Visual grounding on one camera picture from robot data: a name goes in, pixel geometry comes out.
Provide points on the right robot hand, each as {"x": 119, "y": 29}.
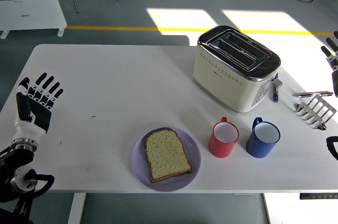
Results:
{"x": 336, "y": 81}

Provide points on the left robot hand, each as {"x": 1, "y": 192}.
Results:
{"x": 39, "y": 115}

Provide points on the purple plate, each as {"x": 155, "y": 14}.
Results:
{"x": 138, "y": 160}

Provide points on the brown bread slice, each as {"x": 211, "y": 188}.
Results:
{"x": 166, "y": 155}

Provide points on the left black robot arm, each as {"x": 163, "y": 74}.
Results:
{"x": 13, "y": 163}

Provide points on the silver pen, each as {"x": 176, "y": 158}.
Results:
{"x": 309, "y": 93}

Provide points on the silver metal toast rack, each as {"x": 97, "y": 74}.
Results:
{"x": 314, "y": 113}

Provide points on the blue marker pen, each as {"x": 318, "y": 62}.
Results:
{"x": 275, "y": 94}

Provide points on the white table leg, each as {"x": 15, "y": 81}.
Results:
{"x": 77, "y": 208}
{"x": 266, "y": 208}

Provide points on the blue enamel mug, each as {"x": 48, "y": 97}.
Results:
{"x": 258, "y": 150}

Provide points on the white panel heater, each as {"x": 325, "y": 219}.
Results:
{"x": 29, "y": 10}

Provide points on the cream and chrome toaster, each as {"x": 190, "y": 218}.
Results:
{"x": 224, "y": 81}

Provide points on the black table control panel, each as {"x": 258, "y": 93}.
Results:
{"x": 317, "y": 196}

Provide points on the red enamel mug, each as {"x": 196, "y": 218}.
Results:
{"x": 220, "y": 148}

